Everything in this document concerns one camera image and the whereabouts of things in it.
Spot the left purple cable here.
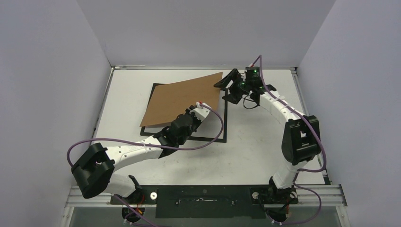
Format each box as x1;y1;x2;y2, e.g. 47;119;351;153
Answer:
66;102;225;227

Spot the aluminium front rail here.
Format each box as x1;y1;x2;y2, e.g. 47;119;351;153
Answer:
65;184;348;207

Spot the black picture frame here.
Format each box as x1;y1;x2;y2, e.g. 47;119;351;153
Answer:
139;83;228;143

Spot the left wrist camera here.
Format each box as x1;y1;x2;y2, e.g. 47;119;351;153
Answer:
192;102;211;121

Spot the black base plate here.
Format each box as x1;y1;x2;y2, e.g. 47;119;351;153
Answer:
110;184;299;219

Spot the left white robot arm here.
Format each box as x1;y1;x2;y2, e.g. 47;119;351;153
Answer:
71;103;210;204

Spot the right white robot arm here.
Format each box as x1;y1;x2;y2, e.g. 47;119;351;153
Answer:
214;65;321;203

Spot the brown cardboard backing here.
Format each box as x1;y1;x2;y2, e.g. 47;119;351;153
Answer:
140;72;223;127

